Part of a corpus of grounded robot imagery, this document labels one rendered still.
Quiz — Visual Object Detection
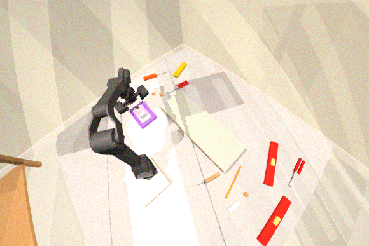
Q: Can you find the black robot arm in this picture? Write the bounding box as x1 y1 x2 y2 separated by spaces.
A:
87 67 158 182

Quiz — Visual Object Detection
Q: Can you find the purple rectangular tray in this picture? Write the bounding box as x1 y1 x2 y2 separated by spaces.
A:
129 100 157 129

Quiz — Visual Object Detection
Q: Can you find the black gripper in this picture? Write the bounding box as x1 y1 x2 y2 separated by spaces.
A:
115 85 149 114

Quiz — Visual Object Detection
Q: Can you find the yellow flat bar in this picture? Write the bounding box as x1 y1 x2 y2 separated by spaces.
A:
173 62 187 77

